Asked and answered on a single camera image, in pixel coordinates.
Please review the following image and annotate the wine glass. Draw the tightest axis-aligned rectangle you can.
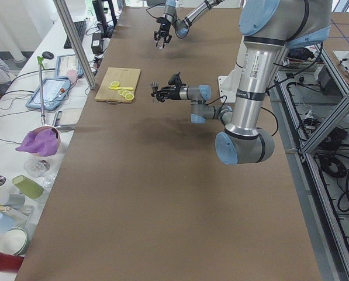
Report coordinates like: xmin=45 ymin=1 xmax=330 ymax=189
xmin=23 ymin=159 xmax=56 ymax=188

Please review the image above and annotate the near teach pendant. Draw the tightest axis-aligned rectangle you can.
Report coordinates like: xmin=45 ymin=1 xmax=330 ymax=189
xmin=26 ymin=78 xmax=71 ymax=111

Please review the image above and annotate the clear glass cup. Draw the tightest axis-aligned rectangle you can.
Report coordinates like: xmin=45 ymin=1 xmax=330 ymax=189
xmin=156 ymin=40 xmax=165 ymax=49

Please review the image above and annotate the light blue cup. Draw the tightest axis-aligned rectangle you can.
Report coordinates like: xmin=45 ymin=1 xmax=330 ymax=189
xmin=0 ymin=213 xmax=16 ymax=234

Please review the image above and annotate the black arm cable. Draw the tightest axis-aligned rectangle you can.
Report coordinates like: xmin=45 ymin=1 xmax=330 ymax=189
xmin=179 ymin=80 xmax=228 ymax=108

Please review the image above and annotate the computer mouse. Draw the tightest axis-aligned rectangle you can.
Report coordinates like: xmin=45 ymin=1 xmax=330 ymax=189
xmin=42 ymin=51 xmax=54 ymax=60

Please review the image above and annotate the pink bowl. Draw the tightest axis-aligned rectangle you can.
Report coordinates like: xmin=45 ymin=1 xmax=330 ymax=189
xmin=31 ymin=126 xmax=61 ymax=157

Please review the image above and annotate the steel jigger measuring cup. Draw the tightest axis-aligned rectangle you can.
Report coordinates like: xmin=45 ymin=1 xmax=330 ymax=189
xmin=150 ymin=81 xmax=159 ymax=103

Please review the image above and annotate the black keyboard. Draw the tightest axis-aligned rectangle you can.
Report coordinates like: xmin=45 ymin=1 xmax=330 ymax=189
xmin=63 ymin=20 xmax=88 ymax=49

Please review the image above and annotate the red cylinder cup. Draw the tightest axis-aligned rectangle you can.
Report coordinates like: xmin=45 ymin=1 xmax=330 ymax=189
xmin=0 ymin=252 xmax=24 ymax=273

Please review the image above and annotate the white green bowl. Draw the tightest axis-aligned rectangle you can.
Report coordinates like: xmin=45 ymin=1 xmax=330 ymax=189
xmin=0 ymin=227 xmax=29 ymax=255

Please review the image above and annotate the green handled grabber stick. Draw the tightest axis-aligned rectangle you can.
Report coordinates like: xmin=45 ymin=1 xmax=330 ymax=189
xmin=37 ymin=56 xmax=46 ymax=126

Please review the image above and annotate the far teach pendant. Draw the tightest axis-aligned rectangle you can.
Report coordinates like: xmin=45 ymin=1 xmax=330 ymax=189
xmin=55 ymin=54 xmax=83 ymax=78

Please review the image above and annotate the lemon slice pair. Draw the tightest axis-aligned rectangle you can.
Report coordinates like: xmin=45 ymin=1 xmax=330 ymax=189
xmin=109 ymin=81 xmax=120 ymax=90

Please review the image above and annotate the grey cup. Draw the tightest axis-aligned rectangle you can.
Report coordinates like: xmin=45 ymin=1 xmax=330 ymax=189
xmin=0 ymin=192 xmax=25 ymax=208

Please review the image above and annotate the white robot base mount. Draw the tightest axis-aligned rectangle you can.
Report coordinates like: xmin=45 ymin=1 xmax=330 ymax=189
xmin=218 ymin=35 xmax=247 ymax=104

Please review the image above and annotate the purple cloth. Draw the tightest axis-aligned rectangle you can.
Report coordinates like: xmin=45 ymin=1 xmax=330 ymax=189
xmin=15 ymin=128 xmax=58 ymax=157

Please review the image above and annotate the aluminium frame post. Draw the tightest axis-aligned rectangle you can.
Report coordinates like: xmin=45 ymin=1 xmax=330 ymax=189
xmin=53 ymin=0 xmax=96 ymax=90

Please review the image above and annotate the bamboo cutting board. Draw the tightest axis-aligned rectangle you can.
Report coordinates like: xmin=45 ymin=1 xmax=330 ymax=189
xmin=95 ymin=67 xmax=141 ymax=104

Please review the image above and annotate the green plastic cup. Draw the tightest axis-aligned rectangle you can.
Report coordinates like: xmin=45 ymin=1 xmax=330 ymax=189
xmin=12 ymin=175 xmax=44 ymax=200

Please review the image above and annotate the black monitor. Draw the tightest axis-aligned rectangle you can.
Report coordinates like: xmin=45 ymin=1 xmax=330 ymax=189
xmin=92 ymin=0 xmax=117 ymax=38

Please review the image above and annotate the kitchen scale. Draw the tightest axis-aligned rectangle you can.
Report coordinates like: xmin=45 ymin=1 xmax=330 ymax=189
xmin=52 ymin=108 xmax=83 ymax=131

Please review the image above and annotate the teach pendant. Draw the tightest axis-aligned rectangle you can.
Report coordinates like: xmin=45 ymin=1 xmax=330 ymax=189
xmin=55 ymin=54 xmax=83 ymax=78
xmin=26 ymin=78 xmax=71 ymax=111

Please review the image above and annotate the black power adapter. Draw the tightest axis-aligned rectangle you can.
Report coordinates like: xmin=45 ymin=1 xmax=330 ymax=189
xmin=91 ymin=32 xmax=104 ymax=54

